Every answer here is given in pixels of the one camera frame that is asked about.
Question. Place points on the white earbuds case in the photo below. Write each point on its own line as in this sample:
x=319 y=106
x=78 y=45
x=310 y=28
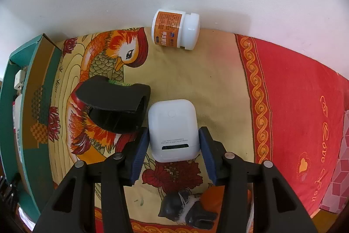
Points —
x=173 y=129

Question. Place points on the white charger plug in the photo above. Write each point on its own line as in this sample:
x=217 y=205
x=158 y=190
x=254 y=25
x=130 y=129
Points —
x=19 y=80

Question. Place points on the pink geometric patterned cloth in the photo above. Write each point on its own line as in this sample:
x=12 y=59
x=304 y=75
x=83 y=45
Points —
x=338 y=167

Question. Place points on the white power bank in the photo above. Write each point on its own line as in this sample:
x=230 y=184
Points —
x=17 y=113

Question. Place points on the white jar orange label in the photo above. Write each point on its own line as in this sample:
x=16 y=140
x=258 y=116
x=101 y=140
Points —
x=174 y=29

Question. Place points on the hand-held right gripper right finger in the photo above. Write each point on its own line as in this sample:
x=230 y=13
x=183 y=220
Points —
x=206 y=156

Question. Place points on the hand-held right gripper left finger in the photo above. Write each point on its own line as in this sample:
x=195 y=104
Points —
x=139 y=156

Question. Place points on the red bird printed blanket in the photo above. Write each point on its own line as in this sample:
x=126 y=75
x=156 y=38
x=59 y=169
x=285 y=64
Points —
x=294 y=85

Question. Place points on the black stapler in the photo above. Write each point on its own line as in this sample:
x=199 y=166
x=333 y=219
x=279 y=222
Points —
x=114 y=102

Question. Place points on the teal cardboard box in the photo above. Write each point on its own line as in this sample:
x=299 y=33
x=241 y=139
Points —
x=30 y=102

